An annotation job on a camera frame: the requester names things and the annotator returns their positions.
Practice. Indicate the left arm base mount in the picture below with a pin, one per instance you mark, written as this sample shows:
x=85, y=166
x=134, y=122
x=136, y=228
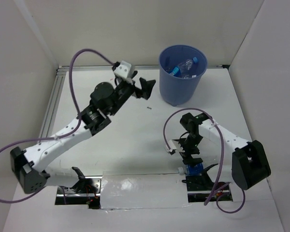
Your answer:
x=85, y=193

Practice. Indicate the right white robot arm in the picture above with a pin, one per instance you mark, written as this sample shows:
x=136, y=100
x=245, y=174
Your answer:
x=246, y=162

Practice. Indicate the crushed blue label bottle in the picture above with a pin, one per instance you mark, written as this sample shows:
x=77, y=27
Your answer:
x=188, y=170

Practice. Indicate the small clear bottle white cap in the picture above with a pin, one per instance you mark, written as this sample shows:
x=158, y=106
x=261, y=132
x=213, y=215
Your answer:
x=189, y=76

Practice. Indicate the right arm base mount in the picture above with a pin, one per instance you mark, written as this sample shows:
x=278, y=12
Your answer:
x=198, y=187

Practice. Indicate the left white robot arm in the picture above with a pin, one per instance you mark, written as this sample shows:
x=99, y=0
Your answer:
x=29, y=165

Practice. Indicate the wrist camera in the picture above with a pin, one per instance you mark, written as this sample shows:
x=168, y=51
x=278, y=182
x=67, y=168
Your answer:
x=172, y=146
x=123, y=70

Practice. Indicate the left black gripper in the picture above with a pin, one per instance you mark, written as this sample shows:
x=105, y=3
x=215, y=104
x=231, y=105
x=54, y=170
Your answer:
x=147, y=87

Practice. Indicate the blue label water bottle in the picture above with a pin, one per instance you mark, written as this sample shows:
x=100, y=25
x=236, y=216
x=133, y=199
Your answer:
x=182, y=69

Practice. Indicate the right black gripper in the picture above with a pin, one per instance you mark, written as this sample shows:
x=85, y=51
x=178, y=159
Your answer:
x=186, y=154

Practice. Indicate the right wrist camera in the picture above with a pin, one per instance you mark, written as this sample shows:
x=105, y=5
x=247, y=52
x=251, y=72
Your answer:
x=172, y=146

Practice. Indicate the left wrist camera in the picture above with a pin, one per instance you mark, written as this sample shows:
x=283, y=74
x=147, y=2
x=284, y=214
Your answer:
x=123, y=70

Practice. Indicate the blue plastic bin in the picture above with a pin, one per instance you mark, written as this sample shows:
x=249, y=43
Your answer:
x=176, y=90

